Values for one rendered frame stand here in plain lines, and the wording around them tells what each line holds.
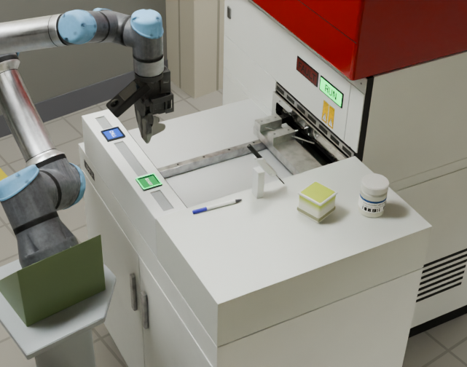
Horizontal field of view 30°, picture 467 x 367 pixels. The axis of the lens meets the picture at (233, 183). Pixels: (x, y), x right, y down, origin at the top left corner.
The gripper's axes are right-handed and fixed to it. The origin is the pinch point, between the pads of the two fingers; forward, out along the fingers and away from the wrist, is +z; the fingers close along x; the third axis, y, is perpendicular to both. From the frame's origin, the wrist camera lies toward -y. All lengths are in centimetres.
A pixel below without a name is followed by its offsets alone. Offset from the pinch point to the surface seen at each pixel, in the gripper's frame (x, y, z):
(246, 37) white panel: 50, 59, 7
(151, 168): 5.7, 4.0, 14.6
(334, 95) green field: -3, 58, 1
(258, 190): -20.0, 23.9, 11.3
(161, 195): -6.2, 1.7, 15.0
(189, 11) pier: 178, 99, 62
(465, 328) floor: -20, 119, 110
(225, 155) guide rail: 17.0, 33.7, 26.5
